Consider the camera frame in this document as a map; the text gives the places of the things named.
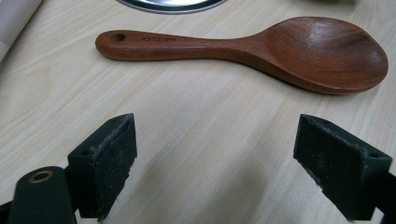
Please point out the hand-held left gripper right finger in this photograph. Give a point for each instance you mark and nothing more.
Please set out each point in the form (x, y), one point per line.
(336, 168)

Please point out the dark brown wooden spoon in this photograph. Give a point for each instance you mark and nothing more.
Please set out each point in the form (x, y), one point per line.
(323, 56)

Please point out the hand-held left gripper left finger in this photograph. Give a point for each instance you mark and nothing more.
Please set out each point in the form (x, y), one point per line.
(106, 168)

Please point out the metal utensil stand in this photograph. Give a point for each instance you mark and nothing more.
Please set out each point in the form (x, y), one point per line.
(171, 6)

